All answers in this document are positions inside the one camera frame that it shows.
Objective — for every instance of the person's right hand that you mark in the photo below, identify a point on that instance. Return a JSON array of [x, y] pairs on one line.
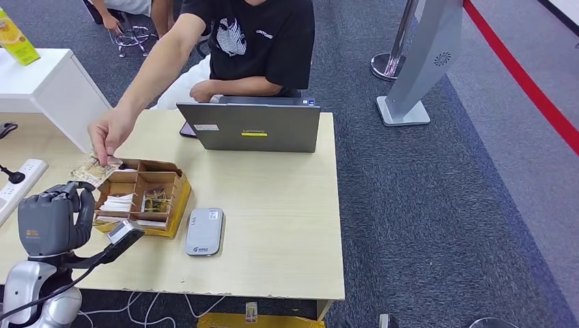
[[111, 129]]

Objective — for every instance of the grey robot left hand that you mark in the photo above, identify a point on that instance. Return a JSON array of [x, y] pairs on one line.
[[45, 226]]

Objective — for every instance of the person's hand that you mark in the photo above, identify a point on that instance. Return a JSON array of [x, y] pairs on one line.
[[111, 23]]

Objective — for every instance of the person's left hand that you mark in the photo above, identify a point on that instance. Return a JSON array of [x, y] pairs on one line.
[[202, 91]]

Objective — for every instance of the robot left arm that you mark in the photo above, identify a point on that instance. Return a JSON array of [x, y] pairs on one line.
[[25, 283]]

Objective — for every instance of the person's right forearm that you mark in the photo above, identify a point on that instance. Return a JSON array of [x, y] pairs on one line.
[[151, 79]]

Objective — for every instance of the person's left forearm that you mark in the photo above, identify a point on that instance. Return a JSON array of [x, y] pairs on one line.
[[246, 87]]

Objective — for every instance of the person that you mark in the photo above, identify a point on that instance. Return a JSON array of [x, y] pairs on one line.
[[131, 4], [267, 50]]

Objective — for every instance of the patterned card stack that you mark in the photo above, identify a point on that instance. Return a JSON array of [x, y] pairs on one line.
[[157, 201]]

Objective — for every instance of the cardboard card organizer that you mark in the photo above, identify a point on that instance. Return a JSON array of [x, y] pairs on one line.
[[178, 208]]

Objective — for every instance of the grey card reader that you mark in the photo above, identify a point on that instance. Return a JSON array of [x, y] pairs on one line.
[[204, 231]]

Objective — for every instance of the chrome stool base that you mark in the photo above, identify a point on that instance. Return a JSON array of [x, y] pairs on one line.
[[133, 38]]

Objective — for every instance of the small black object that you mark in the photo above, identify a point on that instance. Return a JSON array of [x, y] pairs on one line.
[[122, 167]]

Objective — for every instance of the black smartphone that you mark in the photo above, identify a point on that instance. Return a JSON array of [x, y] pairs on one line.
[[187, 130]]

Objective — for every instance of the white power strip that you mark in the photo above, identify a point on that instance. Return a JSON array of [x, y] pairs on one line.
[[22, 181]]

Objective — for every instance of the black power plug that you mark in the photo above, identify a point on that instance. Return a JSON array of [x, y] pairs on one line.
[[16, 177]]

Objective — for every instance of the grey laptop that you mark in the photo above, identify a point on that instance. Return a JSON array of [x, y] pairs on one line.
[[251, 129]]

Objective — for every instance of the light wooden desk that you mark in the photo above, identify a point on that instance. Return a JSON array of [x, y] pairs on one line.
[[271, 226], [40, 145]]

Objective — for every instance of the white cabinet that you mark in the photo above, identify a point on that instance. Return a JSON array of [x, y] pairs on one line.
[[45, 77]]

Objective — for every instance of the green yellow juice carton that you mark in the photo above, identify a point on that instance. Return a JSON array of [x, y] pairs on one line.
[[16, 38]]

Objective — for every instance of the silver kiosk stand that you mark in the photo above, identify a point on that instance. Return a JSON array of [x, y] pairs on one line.
[[419, 59]]

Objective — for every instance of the yellow floor tape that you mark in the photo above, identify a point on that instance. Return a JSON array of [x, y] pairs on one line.
[[280, 322]]

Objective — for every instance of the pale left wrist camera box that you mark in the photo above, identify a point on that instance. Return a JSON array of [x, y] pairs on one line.
[[120, 231]]

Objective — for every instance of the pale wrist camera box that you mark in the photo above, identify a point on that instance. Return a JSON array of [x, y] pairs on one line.
[[382, 321], [120, 231]]

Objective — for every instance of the chrome stanchion post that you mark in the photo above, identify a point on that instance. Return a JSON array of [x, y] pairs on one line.
[[397, 50]]

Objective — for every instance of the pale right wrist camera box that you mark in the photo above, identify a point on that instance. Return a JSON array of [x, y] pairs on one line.
[[382, 321]]

